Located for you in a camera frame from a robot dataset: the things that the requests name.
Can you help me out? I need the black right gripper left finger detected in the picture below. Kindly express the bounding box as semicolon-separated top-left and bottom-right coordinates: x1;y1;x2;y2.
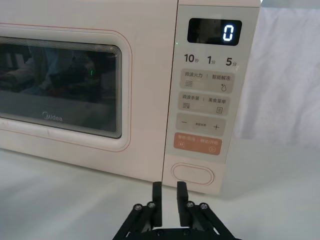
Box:
111;181;163;240

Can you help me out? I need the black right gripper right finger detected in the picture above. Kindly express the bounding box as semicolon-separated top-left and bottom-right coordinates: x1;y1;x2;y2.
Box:
176;181;236;240

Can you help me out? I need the white table cloth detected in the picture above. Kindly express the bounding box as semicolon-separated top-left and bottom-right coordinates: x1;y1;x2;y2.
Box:
0;134;320;240

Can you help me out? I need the microwave control panel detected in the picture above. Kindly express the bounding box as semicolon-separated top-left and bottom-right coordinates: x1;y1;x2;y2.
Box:
166;4;248;157

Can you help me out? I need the cream microwave oven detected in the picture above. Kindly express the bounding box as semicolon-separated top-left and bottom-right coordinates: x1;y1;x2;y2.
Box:
0;0;262;202

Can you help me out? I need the white curtain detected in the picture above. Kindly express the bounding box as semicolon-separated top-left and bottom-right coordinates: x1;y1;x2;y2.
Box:
233;0;320;146

